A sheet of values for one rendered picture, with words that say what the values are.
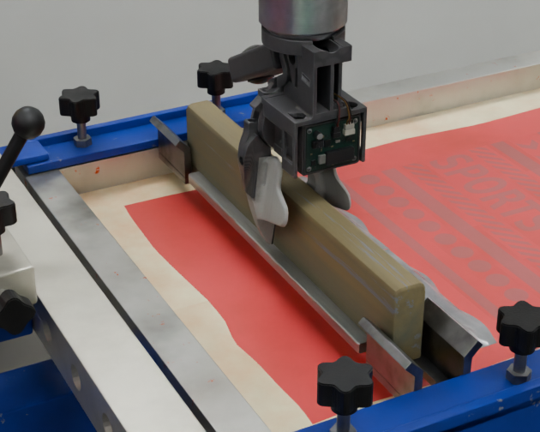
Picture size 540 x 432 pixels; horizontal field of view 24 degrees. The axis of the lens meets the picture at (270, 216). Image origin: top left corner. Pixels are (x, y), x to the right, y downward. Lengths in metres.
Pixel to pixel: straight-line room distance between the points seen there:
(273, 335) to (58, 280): 0.20
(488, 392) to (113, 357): 0.29
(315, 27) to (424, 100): 0.52
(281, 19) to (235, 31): 2.41
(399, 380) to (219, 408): 0.14
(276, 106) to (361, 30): 2.59
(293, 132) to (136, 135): 0.37
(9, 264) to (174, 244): 0.29
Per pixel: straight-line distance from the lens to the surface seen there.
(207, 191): 1.27
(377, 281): 1.01
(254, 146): 1.10
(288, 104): 1.07
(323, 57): 1.02
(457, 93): 1.56
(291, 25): 1.03
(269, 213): 1.12
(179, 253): 1.24
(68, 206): 1.27
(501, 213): 1.33
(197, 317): 1.15
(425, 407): 0.97
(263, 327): 1.13
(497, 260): 1.25
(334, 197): 1.14
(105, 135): 1.38
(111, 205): 1.34
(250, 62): 1.13
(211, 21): 3.39
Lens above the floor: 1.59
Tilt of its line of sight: 29 degrees down
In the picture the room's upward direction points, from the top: straight up
